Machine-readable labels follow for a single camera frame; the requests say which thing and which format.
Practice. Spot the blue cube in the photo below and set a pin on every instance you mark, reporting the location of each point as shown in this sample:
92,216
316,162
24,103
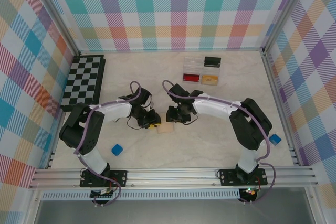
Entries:
116,149
274,139

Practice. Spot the gold credit card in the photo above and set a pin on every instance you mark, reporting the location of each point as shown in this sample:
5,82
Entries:
209,80

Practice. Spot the beige leather card holder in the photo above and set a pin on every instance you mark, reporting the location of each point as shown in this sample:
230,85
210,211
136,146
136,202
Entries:
165,128

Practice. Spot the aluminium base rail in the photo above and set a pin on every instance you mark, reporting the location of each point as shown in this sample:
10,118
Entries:
170,178

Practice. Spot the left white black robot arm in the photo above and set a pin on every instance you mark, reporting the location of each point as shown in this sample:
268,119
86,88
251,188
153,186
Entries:
78,129

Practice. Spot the black grey chessboard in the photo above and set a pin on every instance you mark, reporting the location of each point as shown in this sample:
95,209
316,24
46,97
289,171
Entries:
81,82

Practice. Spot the clear plastic organizer box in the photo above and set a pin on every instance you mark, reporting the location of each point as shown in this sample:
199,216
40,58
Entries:
193,64

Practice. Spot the aluminium side rail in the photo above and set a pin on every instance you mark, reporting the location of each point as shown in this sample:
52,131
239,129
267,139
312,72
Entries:
282,108

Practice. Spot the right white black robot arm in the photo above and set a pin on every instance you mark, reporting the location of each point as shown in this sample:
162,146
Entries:
252,124

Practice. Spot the small circuit board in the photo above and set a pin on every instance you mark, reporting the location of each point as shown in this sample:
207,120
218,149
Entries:
103,193
250,192

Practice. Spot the grey metal panel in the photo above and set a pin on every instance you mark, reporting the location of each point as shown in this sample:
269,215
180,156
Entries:
170,212

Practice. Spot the aluminium frame post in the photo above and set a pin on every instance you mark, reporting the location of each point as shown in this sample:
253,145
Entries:
283,11
55,11

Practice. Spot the red credit card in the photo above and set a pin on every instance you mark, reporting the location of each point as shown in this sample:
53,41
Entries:
191,78

